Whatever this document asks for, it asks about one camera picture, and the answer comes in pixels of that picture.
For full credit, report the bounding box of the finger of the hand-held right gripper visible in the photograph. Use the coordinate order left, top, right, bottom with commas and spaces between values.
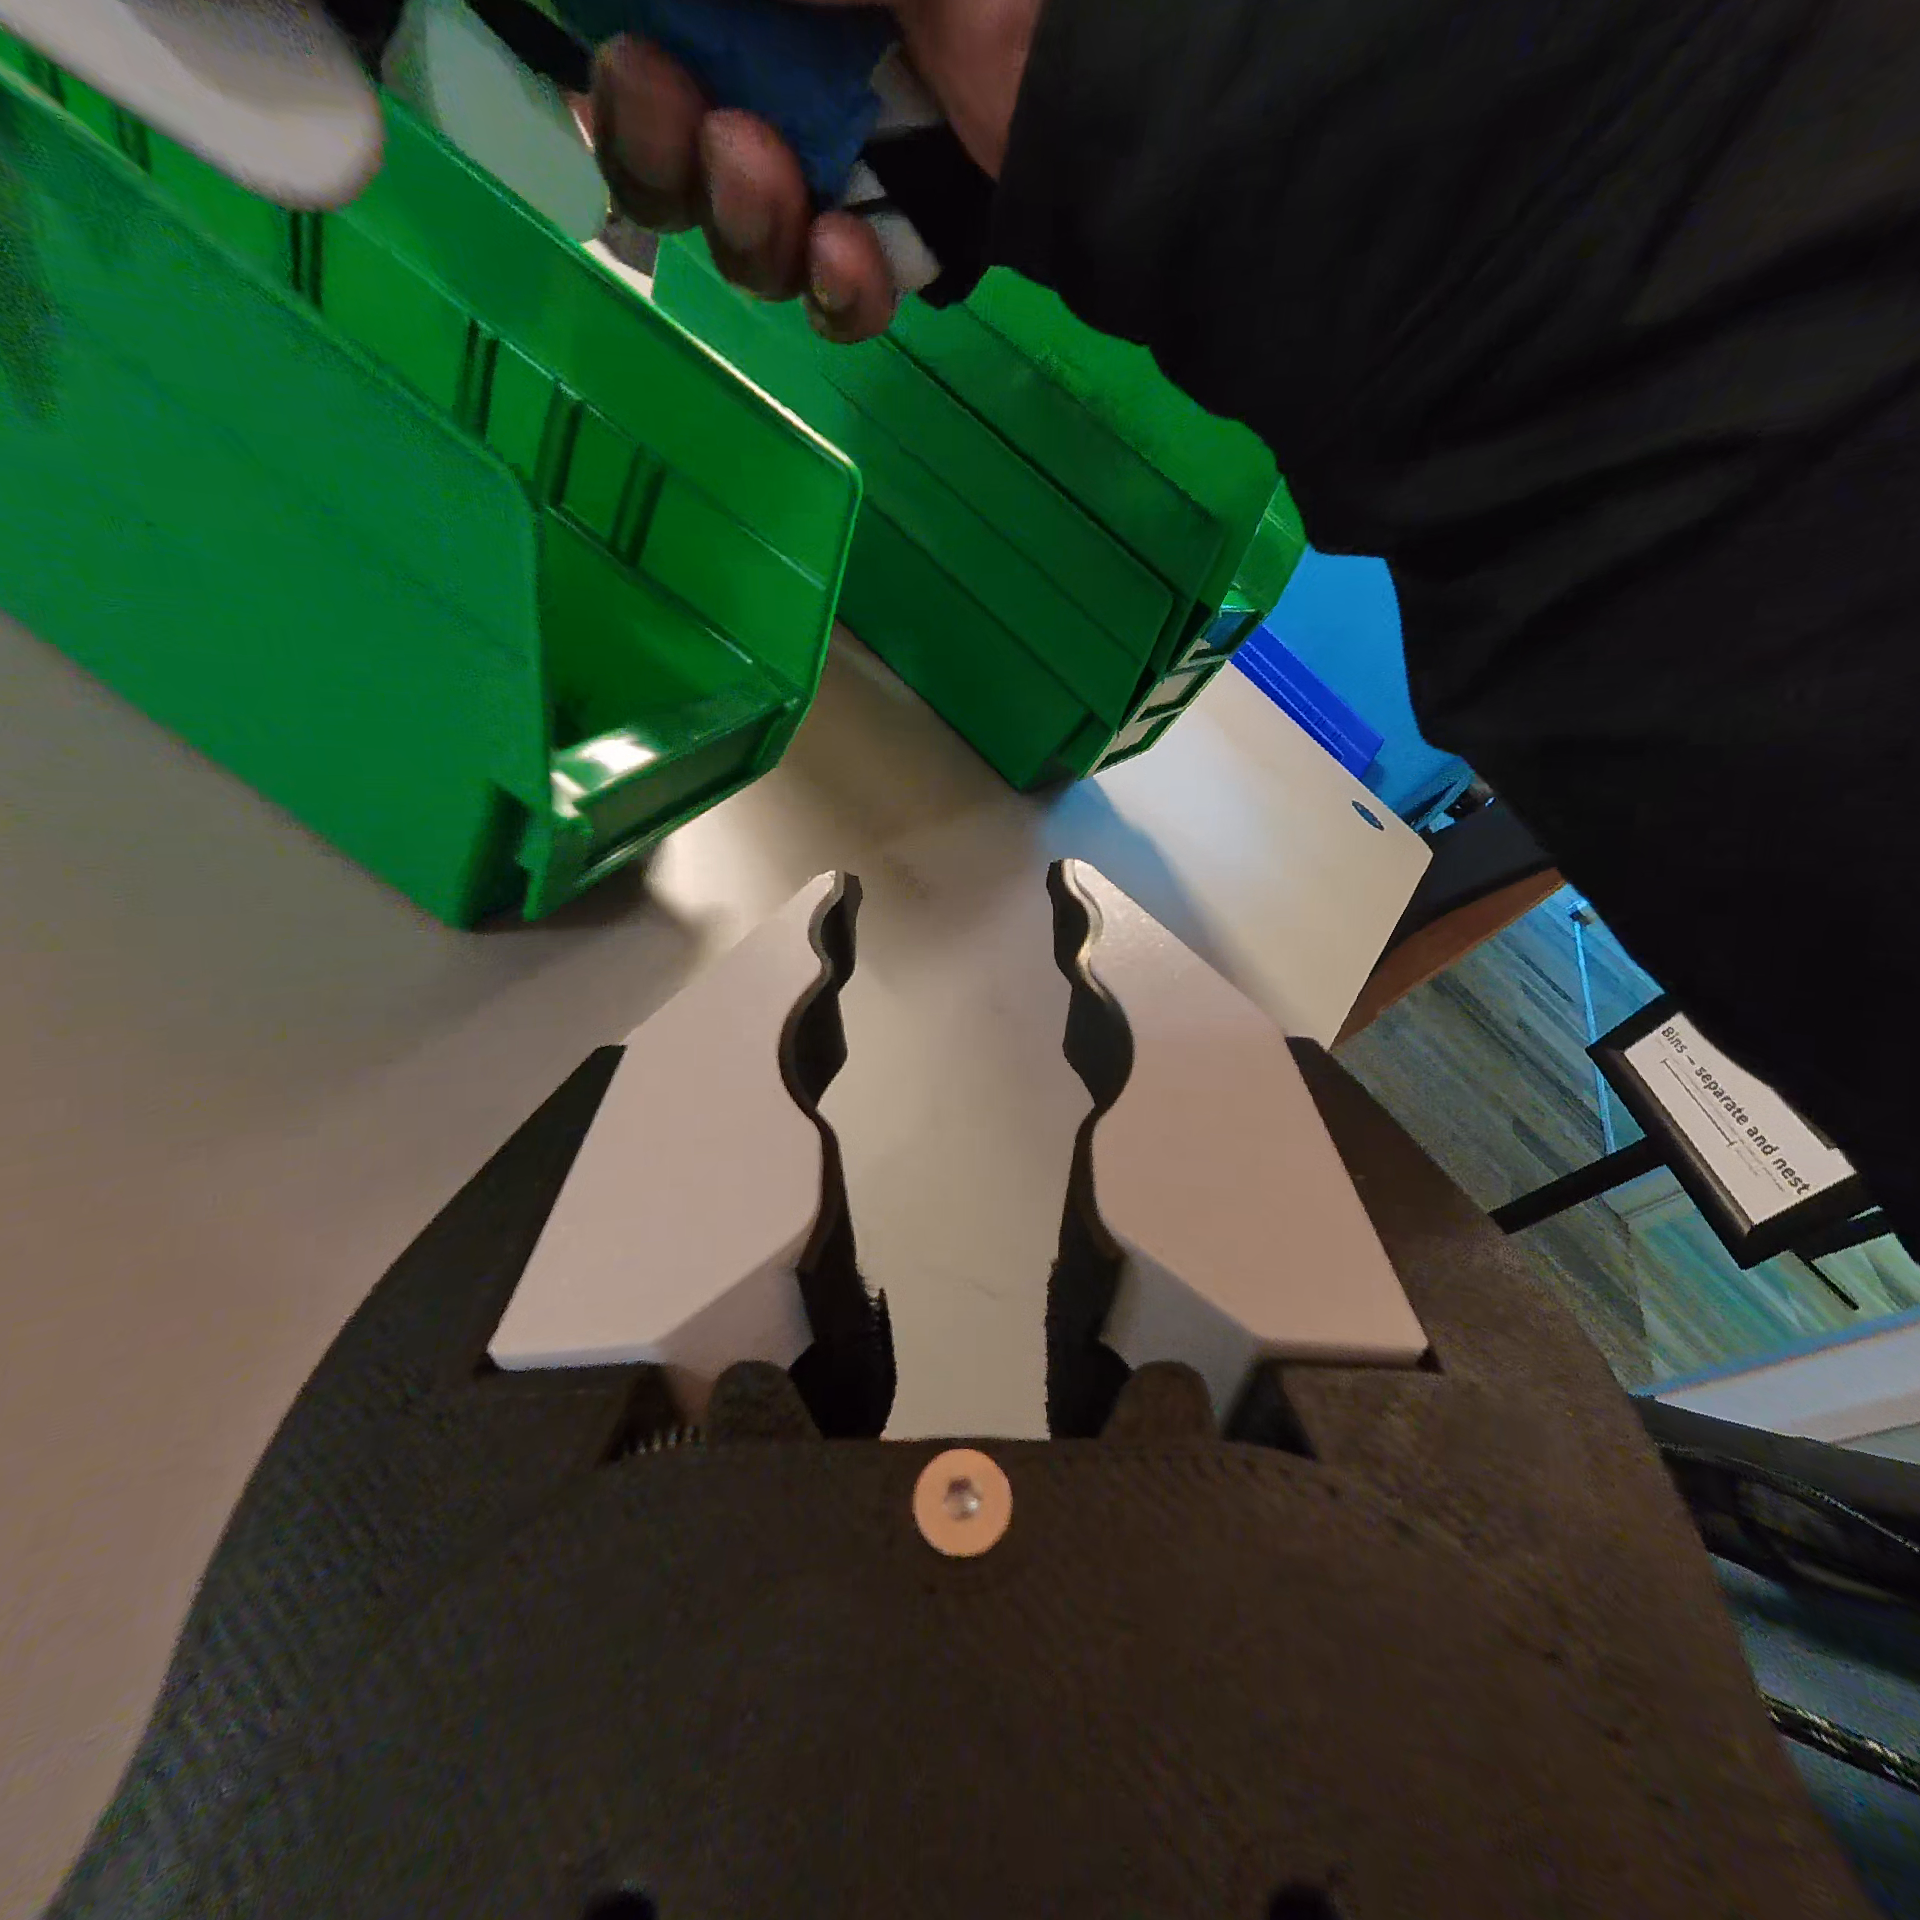
382, 0, 615, 245
28, 0, 385, 211

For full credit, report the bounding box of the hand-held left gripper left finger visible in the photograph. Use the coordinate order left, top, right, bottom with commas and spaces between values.
487, 871, 903, 1430

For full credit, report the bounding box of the black framed label sign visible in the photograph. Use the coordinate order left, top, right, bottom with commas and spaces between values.
1498, 1011, 1895, 1277

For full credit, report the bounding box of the black cable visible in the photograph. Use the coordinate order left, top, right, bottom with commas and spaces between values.
1638, 1391, 1920, 1776

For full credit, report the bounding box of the person's right hand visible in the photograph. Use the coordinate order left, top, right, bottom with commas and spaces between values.
586, 36, 904, 347

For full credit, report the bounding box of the blue plastic bin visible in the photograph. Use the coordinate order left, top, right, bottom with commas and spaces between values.
1226, 546, 1478, 829

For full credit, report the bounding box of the person's right forearm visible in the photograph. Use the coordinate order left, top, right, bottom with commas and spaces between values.
894, 0, 1920, 1264

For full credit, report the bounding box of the green plastic bin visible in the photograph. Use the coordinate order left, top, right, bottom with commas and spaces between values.
0, 28, 866, 934
652, 229, 1310, 797

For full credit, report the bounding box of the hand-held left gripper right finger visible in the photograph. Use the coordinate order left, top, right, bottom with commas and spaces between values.
1040, 858, 1430, 1434

